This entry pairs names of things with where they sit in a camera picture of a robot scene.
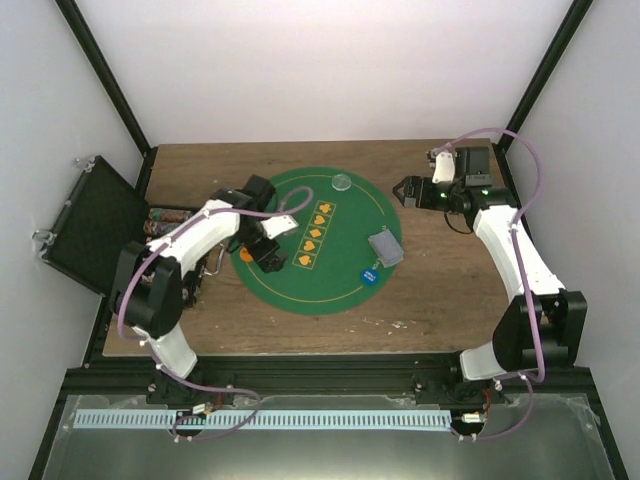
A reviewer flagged orange big blind button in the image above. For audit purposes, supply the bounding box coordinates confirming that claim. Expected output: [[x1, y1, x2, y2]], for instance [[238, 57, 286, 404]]
[[239, 247, 253, 263]]

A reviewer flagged deck of grey cards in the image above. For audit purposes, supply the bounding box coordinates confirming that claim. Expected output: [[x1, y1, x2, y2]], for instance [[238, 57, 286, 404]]
[[368, 229, 404, 268]]

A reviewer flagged clear acrylic dealer button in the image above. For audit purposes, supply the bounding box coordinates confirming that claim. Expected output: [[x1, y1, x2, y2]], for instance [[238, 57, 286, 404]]
[[331, 173, 352, 192]]

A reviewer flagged blue small blind button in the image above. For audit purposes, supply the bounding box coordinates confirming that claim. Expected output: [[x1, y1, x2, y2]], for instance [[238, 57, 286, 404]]
[[360, 268, 380, 286]]

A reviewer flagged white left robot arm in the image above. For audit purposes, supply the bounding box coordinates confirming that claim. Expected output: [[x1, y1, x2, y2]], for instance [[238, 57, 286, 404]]
[[110, 175, 313, 404]]

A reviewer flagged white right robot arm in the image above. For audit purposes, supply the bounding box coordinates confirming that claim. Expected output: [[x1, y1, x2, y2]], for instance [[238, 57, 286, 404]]
[[393, 146, 587, 403]]

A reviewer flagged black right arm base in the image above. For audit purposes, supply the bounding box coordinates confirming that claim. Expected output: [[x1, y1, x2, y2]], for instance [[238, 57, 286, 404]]
[[412, 360, 493, 405]]

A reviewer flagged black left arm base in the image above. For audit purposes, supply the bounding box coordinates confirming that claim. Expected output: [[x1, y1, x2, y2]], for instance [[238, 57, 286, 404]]
[[146, 372, 234, 408]]

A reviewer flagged round green poker mat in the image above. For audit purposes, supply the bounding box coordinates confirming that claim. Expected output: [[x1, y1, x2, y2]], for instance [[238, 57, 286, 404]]
[[231, 167, 402, 316]]

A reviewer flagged black poker set case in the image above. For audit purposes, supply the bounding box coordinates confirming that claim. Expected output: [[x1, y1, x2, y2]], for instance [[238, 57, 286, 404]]
[[32, 155, 224, 310]]

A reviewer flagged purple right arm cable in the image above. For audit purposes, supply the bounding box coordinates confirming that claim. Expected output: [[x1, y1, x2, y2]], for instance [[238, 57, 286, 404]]
[[427, 128, 546, 444]]

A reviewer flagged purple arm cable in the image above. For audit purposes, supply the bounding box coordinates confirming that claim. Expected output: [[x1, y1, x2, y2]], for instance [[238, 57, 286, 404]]
[[427, 128, 546, 444], [117, 185, 315, 444]]

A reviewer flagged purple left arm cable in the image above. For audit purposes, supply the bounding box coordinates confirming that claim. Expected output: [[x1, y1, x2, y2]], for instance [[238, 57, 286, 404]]
[[117, 185, 315, 444]]

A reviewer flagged light blue slotted rail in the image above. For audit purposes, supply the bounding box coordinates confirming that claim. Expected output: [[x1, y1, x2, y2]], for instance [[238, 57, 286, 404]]
[[72, 409, 452, 432]]

